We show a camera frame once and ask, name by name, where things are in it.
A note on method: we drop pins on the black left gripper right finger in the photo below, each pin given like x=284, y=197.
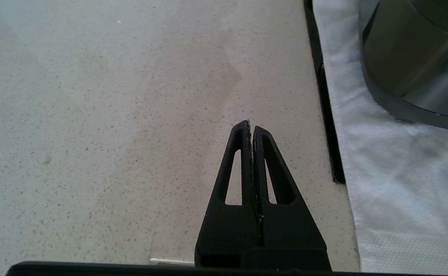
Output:
x=293, y=234

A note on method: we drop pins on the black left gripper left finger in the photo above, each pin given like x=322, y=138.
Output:
x=228, y=234

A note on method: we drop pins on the black rice cooker base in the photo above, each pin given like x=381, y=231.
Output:
x=419, y=57

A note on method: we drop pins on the white translucent mat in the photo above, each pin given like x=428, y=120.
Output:
x=400, y=184

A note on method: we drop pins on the black strip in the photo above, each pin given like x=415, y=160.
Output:
x=328, y=115

